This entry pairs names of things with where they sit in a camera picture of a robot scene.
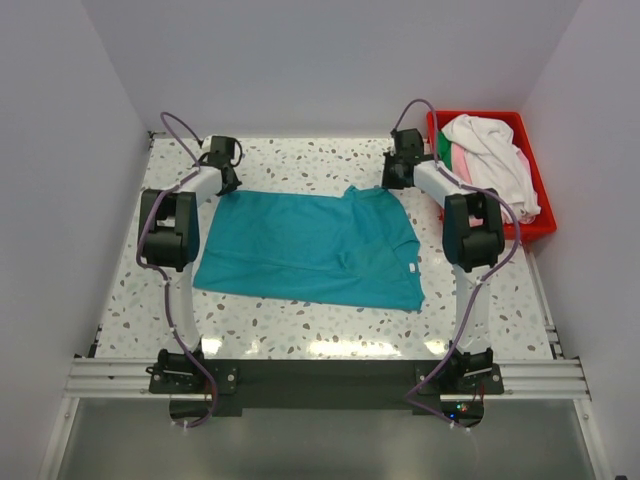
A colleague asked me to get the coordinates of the teal t shirt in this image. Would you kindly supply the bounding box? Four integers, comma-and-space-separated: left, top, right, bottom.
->
193, 186, 425, 311

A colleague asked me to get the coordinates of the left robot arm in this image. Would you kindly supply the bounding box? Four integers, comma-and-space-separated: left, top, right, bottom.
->
135, 136, 244, 398

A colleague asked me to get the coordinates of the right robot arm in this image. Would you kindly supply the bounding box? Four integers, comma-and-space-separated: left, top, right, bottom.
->
382, 129, 505, 393

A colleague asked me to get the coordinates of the green t shirt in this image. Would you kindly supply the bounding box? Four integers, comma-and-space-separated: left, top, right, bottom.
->
436, 131, 457, 170

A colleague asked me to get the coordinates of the pink t shirt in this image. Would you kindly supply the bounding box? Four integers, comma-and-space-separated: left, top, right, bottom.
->
451, 143, 472, 184

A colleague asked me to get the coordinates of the white t shirt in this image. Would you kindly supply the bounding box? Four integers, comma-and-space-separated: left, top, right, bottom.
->
440, 114, 541, 224

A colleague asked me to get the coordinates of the red plastic bin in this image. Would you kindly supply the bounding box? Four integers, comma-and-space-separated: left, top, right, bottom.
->
436, 109, 557, 244

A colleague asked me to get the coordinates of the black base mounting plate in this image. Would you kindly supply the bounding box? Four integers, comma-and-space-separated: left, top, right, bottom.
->
148, 357, 506, 426

